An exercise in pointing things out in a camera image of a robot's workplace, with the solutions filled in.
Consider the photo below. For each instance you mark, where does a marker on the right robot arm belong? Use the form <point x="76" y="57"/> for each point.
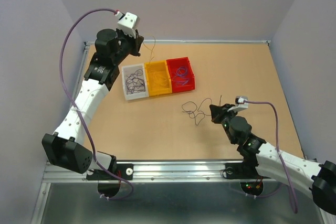
<point x="315" y="180"/>

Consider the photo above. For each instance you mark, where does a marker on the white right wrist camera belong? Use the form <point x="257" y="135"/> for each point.
<point x="240" y="104"/>

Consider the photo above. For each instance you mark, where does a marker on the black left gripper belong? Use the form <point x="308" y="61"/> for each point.
<point x="136" y="42"/>

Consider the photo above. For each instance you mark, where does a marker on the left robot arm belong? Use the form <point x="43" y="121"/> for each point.
<point x="64" y="148"/>

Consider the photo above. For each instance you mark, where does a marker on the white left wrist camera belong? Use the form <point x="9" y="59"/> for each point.
<point x="127" y="23"/>

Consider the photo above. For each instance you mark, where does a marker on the yellow plastic bin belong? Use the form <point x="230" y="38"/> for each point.
<point x="158" y="78"/>

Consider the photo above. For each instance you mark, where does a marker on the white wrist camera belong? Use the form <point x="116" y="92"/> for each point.
<point x="127" y="23"/>
<point x="240" y="104"/>

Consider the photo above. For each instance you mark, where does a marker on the white plastic bin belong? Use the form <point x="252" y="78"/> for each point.
<point x="134" y="82"/>

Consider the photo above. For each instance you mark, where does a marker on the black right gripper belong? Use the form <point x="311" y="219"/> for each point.
<point x="217" y="112"/>

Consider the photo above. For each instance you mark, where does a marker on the red plastic bin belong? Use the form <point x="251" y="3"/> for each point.
<point x="181" y="74"/>

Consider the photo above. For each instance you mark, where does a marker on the aluminium front rail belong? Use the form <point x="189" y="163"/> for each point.
<point x="158" y="172"/>

